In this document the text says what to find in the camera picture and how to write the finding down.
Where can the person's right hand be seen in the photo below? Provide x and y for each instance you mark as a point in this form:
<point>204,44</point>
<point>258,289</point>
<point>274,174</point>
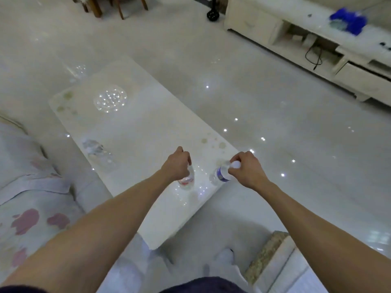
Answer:
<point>249,173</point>

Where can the person's left fingers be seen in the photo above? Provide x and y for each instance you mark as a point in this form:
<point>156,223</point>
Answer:
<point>187,163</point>

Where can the black wheel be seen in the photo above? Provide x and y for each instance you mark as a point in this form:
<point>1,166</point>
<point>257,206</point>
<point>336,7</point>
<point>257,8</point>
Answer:
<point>213,14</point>

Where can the person's left hand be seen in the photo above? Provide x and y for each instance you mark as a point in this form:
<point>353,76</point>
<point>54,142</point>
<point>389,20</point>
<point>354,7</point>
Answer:
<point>174,166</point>

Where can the clear bottle with blue label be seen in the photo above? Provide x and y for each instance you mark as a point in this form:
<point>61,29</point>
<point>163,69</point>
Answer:
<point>220,175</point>

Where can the clear glass plate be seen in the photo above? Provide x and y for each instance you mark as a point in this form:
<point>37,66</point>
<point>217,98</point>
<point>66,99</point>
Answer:
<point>110,99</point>

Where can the sofa with floral cover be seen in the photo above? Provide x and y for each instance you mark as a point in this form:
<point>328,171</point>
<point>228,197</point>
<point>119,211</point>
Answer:
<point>27,195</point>

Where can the small black object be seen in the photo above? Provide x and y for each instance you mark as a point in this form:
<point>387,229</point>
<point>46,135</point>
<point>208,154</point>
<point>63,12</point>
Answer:
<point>385,44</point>

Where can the white low cabinet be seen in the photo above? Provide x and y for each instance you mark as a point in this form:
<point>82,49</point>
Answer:
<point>305,30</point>

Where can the white slipper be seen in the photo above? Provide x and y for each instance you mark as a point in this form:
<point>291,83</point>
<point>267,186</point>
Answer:
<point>225,256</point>

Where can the wooden chair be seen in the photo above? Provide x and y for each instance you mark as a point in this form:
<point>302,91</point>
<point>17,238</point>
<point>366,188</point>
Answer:
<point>97,4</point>

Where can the crumpled clear plastic bottle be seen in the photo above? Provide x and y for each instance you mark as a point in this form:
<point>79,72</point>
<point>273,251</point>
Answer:
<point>97,151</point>

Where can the blue duster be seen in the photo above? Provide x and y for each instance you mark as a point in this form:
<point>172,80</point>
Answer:
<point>351,20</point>

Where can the person's left forearm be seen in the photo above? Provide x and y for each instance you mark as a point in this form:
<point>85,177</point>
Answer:
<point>91,234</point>

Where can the clear bottle with red label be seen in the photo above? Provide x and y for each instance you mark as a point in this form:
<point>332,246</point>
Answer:
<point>188,180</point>

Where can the dark shorts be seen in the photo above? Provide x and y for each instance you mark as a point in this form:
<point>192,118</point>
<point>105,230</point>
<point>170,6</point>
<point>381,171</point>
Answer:
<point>207,285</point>

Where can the white stool with woven side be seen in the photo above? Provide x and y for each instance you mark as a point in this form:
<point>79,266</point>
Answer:
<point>281,265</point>

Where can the person's right fingers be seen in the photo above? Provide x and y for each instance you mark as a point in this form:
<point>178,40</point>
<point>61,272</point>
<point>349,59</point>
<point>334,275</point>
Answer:
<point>235,161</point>

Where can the person's right forearm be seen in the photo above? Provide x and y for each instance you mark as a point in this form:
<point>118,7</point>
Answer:
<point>323,241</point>

